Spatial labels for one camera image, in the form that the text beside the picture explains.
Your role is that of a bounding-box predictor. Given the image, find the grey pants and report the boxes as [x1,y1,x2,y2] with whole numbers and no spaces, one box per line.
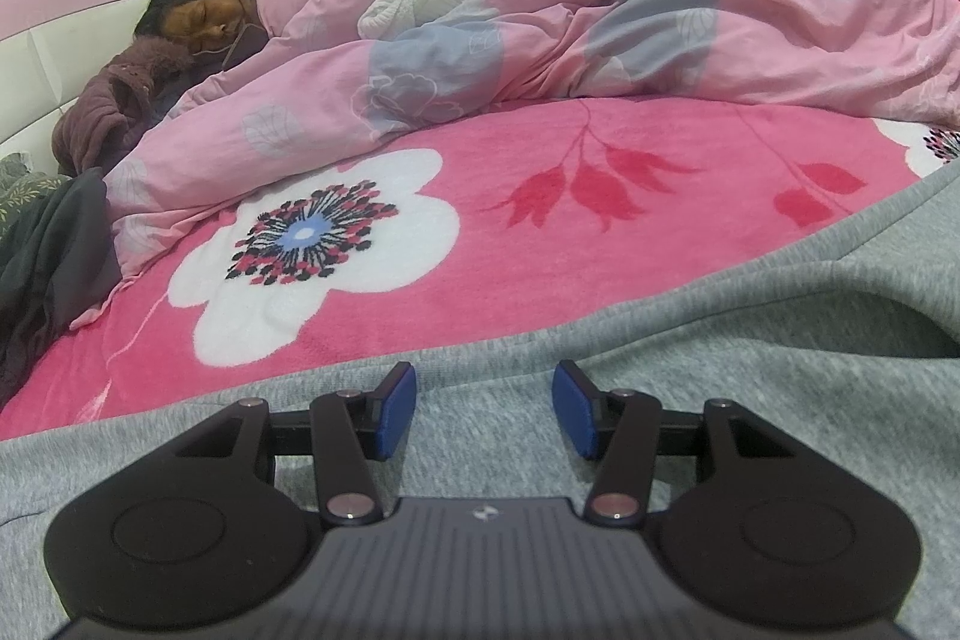
[0,164,960,640]

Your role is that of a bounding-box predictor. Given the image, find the pink flower-print blanket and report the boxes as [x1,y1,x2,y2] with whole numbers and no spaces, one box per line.
[0,92,960,442]

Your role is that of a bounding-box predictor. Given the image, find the pink floral quilt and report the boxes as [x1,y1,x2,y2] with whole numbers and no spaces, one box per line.
[101,0,960,281]

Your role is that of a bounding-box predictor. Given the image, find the green leaf-print pillow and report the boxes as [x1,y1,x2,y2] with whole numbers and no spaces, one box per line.
[0,156,72,251]

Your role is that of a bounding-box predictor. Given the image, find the dark grey garment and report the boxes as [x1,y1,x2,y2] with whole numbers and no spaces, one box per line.
[0,167,125,408]

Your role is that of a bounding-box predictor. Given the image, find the maroon jacket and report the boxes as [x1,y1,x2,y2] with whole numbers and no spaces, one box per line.
[51,36,196,176]

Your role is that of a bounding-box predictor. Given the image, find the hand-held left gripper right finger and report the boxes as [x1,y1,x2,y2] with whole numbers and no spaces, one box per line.
[551,361,796,525]

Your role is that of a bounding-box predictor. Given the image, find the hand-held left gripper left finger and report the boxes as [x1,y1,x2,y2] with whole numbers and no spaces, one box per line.
[176,361,417,527]

